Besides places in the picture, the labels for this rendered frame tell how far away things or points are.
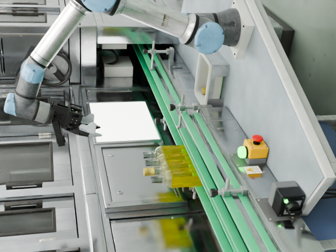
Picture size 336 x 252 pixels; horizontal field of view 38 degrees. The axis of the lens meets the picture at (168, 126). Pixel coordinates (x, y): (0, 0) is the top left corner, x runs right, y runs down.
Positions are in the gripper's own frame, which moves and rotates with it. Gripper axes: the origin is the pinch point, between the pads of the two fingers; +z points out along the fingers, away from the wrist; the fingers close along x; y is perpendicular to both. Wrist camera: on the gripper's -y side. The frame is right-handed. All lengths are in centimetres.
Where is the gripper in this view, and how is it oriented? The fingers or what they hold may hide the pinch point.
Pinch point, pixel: (97, 132)
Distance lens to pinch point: 189.4
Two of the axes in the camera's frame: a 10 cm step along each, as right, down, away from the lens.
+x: -2.2, -5.1, 8.3
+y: 4.1, -8.2, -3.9
